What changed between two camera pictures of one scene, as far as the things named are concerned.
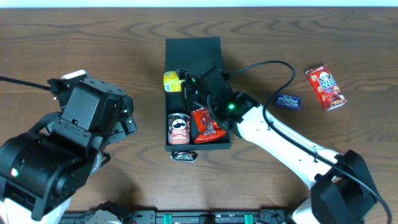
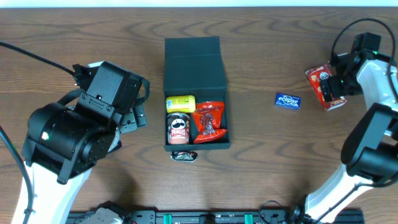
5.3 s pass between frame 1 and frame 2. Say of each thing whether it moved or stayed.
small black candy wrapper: stayed
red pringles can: stayed
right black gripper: moved
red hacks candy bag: stayed
